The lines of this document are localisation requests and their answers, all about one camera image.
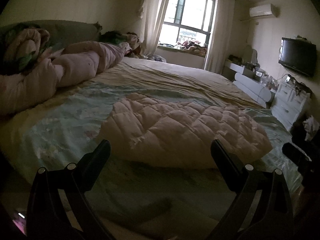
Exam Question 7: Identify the pink quilted coat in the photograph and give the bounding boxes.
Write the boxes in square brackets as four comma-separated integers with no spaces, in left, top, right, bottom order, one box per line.
[97,93,272,169]

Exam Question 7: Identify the clothes pile beside bed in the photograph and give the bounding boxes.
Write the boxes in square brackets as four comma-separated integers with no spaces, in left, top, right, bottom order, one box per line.
[99,30,145,59]

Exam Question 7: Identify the white drawer cabinet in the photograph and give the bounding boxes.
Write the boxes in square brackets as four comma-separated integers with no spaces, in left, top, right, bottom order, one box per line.
[271,81,311,131]

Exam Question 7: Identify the floral bed sheet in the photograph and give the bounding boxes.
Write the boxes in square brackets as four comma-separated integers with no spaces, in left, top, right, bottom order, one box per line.
[1,58,302,239]

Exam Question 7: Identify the white dressing table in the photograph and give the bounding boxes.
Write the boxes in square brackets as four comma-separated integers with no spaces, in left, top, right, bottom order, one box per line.
[222,60,275,109]

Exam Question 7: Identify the round vanity mirror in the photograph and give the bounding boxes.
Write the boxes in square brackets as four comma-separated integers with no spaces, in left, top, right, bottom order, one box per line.
[242,45,258,65]

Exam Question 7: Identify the right cream curtain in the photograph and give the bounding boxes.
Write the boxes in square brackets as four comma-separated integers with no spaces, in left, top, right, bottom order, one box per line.
[204,0,235,74]

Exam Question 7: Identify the cream curtain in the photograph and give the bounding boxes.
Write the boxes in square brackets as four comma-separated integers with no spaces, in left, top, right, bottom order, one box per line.
[204,0,235,74]
[139,0,169,56]

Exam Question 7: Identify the pink rolled duvet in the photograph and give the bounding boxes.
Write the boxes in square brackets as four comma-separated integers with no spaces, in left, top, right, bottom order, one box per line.
[1,41,130,115]

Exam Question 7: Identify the stuffed toys on windowsill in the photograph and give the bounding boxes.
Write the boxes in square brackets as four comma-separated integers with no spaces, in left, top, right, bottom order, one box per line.
[174,40,208,57]

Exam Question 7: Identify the floral folded blanket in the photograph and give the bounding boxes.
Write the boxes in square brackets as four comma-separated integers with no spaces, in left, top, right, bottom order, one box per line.
[1,23,63,76]

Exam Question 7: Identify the green padded headboard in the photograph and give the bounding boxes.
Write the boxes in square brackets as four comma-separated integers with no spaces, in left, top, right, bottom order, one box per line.
[1,20,103,51]

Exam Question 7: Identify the left cream curtain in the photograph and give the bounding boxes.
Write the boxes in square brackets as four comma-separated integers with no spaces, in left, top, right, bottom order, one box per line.
[139,0,169,56]

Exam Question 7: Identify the black wall television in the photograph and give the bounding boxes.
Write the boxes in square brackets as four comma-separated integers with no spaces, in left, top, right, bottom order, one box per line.
[278,37,317,77]

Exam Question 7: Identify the white wall air conditioner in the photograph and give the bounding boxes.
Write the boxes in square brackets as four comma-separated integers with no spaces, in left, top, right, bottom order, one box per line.
[249,4,279,18]

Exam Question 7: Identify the window with dark frame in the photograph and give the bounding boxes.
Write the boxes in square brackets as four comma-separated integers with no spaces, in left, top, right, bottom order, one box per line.
[158,0,215,47]

